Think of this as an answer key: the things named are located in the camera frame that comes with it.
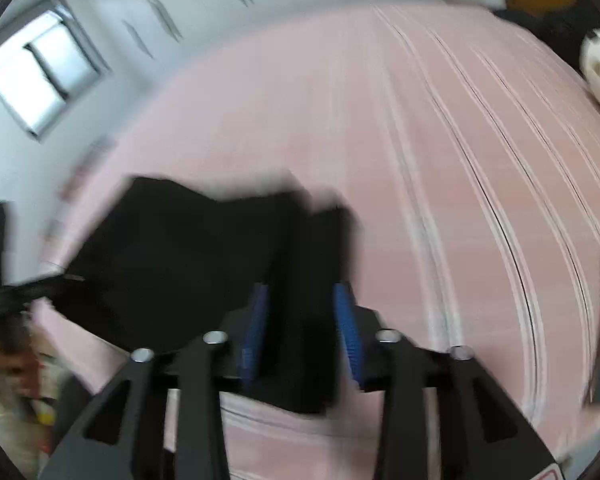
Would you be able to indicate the black clothing pile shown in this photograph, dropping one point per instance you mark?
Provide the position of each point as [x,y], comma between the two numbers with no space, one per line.
[563,30]

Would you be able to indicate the black pants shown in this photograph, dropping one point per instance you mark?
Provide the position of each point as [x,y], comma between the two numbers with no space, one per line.
[165,264]

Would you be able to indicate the pink plaid bed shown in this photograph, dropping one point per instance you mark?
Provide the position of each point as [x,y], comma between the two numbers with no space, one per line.
[469,153]

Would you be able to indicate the black framed window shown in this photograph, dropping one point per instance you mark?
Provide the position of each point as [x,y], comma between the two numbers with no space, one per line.
[47,63]

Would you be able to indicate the person left hand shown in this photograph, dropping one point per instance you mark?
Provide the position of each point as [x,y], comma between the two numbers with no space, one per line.
[23,367]

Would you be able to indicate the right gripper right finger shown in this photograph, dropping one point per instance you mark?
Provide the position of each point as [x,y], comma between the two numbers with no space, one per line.
[481,432]

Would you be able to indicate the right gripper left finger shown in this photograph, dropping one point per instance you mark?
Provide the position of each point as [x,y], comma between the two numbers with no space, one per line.
[120,434]

